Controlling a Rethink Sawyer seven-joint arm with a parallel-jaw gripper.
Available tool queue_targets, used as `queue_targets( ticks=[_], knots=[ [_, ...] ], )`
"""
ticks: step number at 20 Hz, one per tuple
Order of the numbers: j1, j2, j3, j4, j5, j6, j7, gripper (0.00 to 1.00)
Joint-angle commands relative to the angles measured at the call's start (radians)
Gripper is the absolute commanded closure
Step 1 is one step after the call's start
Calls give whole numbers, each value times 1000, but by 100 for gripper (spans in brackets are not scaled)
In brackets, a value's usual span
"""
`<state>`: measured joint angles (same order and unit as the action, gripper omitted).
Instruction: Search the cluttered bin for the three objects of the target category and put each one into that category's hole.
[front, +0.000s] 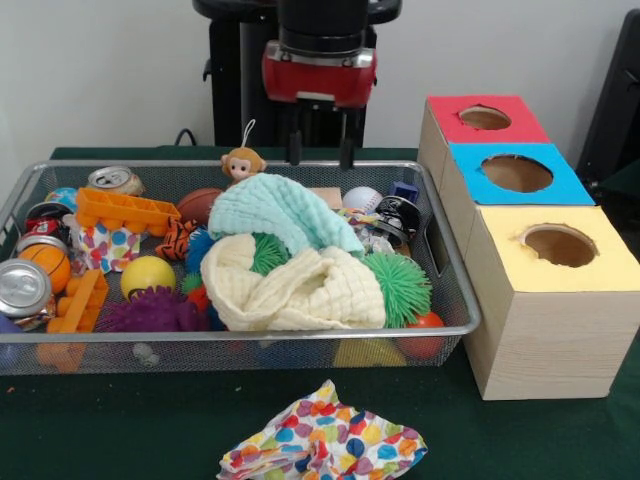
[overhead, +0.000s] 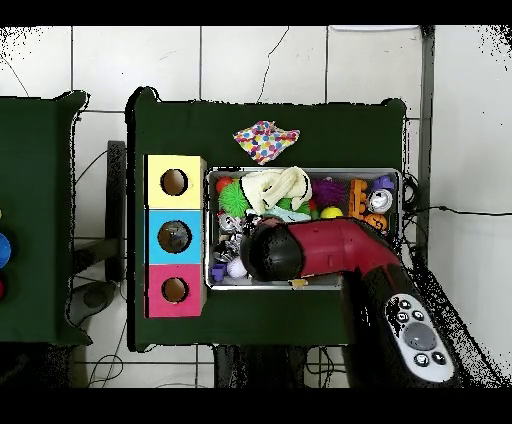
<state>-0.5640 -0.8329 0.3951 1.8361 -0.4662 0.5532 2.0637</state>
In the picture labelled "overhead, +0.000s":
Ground side table with green cloth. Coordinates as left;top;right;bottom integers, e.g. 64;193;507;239
0;89;91;347

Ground polka dot cloth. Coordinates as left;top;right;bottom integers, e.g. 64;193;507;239
233;119;301;167

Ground dark green tablecloth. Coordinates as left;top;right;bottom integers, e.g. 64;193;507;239
126;86;409;353

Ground small orange basketball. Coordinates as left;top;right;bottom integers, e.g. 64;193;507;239
366;212;389;233

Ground black upright panel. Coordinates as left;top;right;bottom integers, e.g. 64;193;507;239
106;141;128;283

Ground blue round object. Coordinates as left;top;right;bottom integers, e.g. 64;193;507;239
0;231;13;268

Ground cream cloth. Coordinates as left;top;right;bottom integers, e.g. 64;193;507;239
239;166;313;216

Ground green spiky ball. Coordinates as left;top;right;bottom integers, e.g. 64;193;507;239
219;179;246;216

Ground silver soda can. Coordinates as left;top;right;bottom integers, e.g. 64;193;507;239
367;189;395;213

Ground white baseball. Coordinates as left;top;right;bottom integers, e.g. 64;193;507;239
226;257;249;279

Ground orange long plastic block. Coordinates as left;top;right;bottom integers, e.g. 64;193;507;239
349;179;369;217

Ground purple spiky ball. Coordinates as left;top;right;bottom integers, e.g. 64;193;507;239
311;179;347;208

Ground wooden box with three holes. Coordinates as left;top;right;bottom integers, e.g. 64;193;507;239
142;153;208;319

